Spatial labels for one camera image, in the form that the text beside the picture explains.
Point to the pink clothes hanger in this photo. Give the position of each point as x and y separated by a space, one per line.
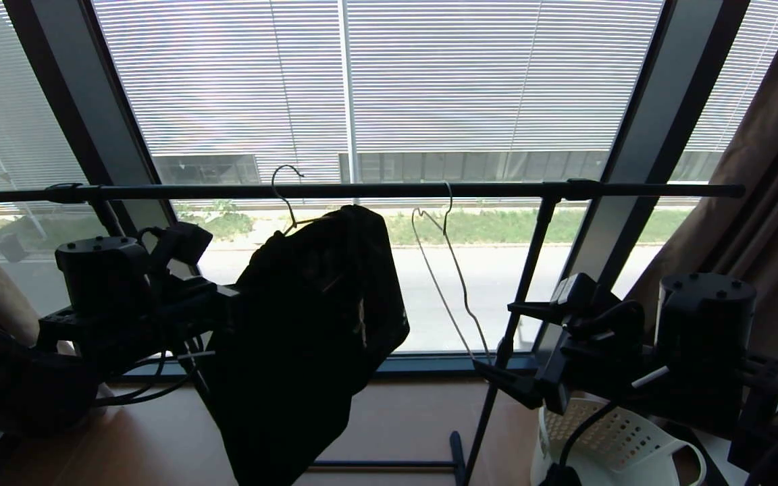
279 199
444 223

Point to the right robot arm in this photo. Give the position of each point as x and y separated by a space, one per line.
706 337

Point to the black garment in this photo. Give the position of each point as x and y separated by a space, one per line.
308 337

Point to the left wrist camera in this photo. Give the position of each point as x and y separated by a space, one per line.
183 243

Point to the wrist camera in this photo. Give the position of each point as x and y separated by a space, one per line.
183 243
575 289

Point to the black clothes rack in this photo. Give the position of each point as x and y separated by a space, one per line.
429 191

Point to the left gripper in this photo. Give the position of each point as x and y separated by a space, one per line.
193 300

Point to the window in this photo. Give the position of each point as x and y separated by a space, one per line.
429 81

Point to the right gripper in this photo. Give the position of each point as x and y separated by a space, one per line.
598 361

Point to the white laundry basket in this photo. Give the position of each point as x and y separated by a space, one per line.
625 439

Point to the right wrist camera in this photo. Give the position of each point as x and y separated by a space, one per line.
575 289

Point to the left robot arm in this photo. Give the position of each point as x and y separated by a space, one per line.
92 290

